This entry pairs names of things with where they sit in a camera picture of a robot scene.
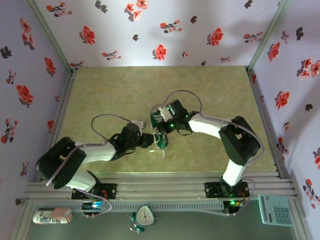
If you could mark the green canvas sneaker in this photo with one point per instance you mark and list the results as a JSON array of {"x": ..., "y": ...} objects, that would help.
[{"x": 162, "y": 144}]

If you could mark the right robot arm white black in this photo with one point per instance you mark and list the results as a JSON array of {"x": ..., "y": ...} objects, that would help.
[{"x": 210, "y": 126}]

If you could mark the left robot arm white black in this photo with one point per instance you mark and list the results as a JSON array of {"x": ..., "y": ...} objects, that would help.
[{"x": 97, "y": 152}]

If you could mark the teal alarm clock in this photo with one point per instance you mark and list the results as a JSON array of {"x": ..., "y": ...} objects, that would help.
[{"x": 145, "y": 216}]

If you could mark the left controller circuit board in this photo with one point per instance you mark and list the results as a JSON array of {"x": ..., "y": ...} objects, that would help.
[{"x": 93, "y": 205}]

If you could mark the controller circuit board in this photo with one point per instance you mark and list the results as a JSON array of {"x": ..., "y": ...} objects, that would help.
[
  {"x": 233, "y": 203},
  {"x": 93, "y": 205}
]

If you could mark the right controller circuit board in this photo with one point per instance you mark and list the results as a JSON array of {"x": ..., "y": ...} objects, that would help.
[{"x": 233, "y": 203}]

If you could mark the printed white red tin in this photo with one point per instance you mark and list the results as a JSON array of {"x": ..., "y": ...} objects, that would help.
[{"x": 50, "y": 217}]

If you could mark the light blue desk calculator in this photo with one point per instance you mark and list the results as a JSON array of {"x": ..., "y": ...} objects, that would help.
[{"x": 275, "y": 212}]

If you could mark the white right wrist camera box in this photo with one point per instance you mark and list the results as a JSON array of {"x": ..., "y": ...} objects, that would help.
[{"x": 165, "y": 115}]

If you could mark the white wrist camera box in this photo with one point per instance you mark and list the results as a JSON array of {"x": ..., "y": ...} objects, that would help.
[
  {"x": 140, "y": 124},
  {"x": 165, "y": 115}
]

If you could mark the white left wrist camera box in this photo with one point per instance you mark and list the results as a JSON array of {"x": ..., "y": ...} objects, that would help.
[{"x": 140, "y": 124}]

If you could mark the grey aluminium base rail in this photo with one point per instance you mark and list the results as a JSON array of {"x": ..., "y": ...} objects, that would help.
[{"x": 160, "y": 187}]

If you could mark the grey aluminium side rail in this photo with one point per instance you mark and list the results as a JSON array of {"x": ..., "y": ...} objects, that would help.
[
  {"x": 262, "y": 110},
  {"x": 63, "y": 105}
]

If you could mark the grey aluminium corner post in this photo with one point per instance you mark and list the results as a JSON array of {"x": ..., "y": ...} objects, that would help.
[
  {"x": 50, "y": 32},
  {"x": 268, "y": 32}
]

